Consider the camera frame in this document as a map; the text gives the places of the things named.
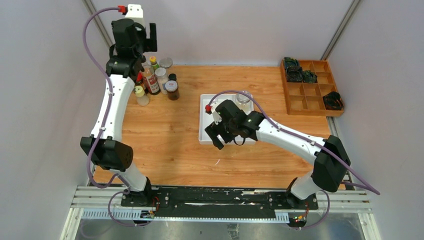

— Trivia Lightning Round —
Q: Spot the white divided plastic tray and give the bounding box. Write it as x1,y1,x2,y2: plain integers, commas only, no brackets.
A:
198,93,256,145

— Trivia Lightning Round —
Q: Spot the clear lidded glass jar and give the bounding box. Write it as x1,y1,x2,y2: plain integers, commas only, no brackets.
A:
235,93,252,115

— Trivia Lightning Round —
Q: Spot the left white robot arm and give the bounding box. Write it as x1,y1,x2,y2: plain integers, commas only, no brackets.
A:
80,17,157,207

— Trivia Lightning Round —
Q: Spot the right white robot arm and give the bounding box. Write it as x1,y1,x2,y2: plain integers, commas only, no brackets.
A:
205,99,351,209

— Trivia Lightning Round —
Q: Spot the yellow-cap green bottle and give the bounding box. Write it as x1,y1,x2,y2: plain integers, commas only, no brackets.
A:
149,55,160,71

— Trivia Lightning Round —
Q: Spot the silver-lid glass jar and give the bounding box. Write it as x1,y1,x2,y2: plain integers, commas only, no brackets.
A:
159,57,174,75

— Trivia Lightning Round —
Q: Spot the white-lid spice shaker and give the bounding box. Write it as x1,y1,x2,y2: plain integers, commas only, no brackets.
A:
155,67,169,95

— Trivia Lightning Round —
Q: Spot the black-cap clear sauce bottle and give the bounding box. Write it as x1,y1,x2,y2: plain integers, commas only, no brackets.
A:
142,62,161,95

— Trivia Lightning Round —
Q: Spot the red-lid sauce jar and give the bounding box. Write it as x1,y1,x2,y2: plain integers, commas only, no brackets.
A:
135,72,148,93

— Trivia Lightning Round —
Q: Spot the small black-cap bottle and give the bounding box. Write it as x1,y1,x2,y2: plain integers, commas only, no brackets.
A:
168,73,177,82

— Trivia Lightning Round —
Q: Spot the brown jar white lid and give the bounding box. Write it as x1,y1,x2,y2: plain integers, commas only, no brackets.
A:
165,80,180,101

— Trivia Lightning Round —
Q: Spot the yellow-cap small bottle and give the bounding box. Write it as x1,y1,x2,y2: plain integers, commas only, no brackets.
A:
133,85,150,107

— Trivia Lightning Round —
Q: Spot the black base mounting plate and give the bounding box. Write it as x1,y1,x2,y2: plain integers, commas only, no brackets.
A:
120,186,319,220

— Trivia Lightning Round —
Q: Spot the wooden compartment organizer box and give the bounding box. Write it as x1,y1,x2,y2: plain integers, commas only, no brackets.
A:
280,60,344,117

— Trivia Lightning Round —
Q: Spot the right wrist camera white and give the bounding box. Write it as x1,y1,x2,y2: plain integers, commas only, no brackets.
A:
212,111,222,125

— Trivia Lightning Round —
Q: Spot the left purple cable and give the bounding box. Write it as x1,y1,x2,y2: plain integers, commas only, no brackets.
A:
82,5,133,228

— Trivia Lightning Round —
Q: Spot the purple cable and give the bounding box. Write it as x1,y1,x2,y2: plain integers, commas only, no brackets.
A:
82,5,133,228
204,90,381,231

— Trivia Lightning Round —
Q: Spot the black cable bundle middle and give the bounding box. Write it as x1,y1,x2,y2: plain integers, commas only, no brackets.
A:
285,65,304,83

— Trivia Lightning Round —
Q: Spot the green black cable bundle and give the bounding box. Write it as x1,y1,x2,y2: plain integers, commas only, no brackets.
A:
282,56,301,70

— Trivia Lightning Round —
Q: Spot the green cable bundle small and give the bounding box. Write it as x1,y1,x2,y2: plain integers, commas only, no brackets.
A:
302,70,318,84

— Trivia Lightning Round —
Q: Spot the black cable bundle right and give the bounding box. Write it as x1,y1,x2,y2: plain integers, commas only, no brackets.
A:
322,91,343,111

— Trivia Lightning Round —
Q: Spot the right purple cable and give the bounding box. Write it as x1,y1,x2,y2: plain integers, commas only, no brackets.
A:
204,90,381,231

